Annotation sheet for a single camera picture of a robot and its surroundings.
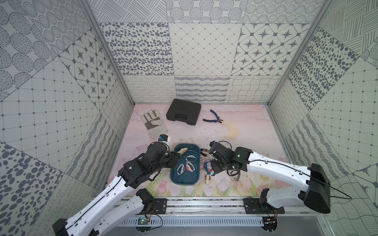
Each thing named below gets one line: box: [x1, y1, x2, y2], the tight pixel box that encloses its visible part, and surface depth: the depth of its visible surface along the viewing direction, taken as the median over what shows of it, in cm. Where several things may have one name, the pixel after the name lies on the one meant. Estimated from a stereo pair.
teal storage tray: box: [169, 143, 201, 186], surface depth 89 cm
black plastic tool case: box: [165, 98, 202, 126], surface depth 113 cm
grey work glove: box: [141, 109, 168, 139], surface depth 110 cm
